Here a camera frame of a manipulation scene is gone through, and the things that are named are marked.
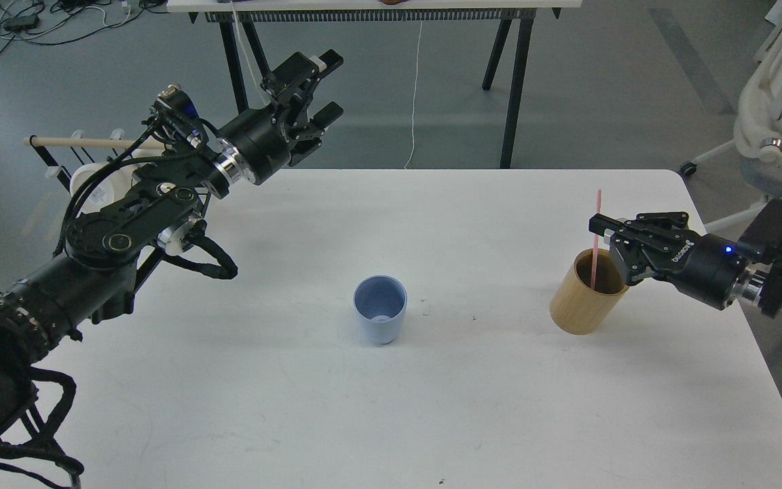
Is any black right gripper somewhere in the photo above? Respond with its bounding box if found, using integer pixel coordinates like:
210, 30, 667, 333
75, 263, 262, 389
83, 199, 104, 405
589, 211, 747, 310

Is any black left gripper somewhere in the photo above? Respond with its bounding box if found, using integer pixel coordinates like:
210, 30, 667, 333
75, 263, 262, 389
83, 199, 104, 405
218, 50, 344, 185

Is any pink chopstick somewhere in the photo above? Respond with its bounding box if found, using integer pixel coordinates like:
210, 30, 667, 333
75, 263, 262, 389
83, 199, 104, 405
589, 188, 602, 291

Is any blue plastic cup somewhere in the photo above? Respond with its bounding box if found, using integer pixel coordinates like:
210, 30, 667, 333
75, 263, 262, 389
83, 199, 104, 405
353, 275, 409, 346

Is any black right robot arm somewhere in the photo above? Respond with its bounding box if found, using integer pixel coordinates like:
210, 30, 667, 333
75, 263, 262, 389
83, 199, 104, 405
589, 199, 782, 318

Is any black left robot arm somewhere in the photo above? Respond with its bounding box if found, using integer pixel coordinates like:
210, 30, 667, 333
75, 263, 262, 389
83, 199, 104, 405
0, 50, 343, 488

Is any bamboo cylinder holder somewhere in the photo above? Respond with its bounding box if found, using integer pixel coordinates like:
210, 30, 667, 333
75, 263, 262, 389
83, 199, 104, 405
549, 249, 628, 335

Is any white background table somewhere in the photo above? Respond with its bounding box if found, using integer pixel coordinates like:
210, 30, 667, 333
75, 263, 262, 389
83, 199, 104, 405
166, 0, 582, 169

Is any wooden rod on rack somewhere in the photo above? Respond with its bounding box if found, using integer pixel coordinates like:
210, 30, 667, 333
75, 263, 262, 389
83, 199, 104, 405
22, 136, 136, 149

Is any white hanging cable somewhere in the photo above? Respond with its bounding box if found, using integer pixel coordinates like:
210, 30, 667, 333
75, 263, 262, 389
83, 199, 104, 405
405, 20, 424, 169

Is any black wire cup rack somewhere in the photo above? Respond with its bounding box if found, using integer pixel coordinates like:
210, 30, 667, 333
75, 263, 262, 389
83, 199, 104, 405
30, 140, 164, 259

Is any floor cables and adapter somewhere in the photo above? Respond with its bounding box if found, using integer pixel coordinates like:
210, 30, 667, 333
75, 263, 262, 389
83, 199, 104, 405
0, 0, 169, 92

